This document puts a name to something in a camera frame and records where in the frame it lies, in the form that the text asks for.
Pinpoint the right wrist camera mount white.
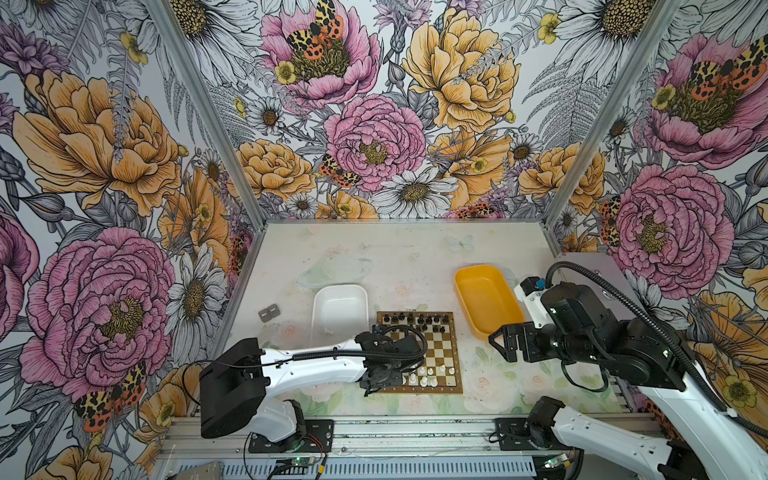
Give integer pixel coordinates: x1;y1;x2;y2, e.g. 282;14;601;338
513;276;552;328

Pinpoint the yellow plastic tray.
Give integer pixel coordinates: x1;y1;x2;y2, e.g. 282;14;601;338
454;265;525;341

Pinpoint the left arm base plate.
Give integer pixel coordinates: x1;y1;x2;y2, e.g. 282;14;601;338
247;419;335;454

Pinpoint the small grey bracket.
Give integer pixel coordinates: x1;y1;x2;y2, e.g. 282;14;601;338
258;304;281;323

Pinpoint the aluminium corner post right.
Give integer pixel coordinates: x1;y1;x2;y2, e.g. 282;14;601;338
543;0;683;230

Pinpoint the white plastic tray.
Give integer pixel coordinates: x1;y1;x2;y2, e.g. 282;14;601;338
309;284;370;347

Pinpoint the wooden chess board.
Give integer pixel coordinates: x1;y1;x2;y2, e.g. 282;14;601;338
376;310;463;395

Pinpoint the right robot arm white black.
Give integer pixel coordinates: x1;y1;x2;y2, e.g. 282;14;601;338
489;277;767;479

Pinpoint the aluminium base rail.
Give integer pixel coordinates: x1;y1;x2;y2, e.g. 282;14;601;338
157;412;667;460

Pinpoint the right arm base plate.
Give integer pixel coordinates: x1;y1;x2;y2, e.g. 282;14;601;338
488;417;573;452

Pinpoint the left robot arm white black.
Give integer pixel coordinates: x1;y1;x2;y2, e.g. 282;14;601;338
199;326;428;443

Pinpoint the aluminium corner post left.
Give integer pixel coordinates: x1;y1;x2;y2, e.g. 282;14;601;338
140;0;268;232

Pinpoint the aluminium corner post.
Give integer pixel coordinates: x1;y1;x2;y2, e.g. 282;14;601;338
140;0;268;232
543;0;683;230

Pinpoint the grey metal box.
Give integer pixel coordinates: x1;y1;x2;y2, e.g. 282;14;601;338
557;251;656;352

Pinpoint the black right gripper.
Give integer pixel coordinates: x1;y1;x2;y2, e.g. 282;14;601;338
488;321;602;364

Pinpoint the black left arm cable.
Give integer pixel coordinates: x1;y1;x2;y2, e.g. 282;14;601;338
179;323;430;409

